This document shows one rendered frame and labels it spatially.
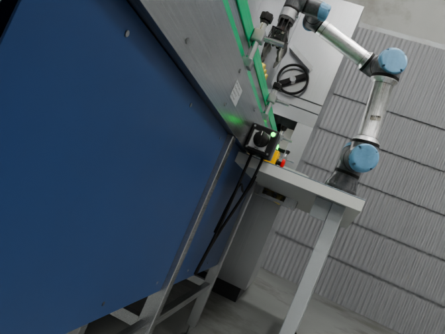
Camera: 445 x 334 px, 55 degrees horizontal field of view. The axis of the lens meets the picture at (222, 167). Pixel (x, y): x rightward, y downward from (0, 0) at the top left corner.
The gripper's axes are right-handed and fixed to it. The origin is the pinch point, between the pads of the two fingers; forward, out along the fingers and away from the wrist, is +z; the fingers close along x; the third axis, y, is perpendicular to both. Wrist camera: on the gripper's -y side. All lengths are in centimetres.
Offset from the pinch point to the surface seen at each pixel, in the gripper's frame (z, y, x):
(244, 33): 28, 96, 14
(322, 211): 53, 51, 43
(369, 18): -210, -337, 19
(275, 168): 47, 54, 26
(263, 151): 44, 59, 22
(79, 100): 57, 139, 14
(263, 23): 23, 91, 15
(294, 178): 48, 54, 33
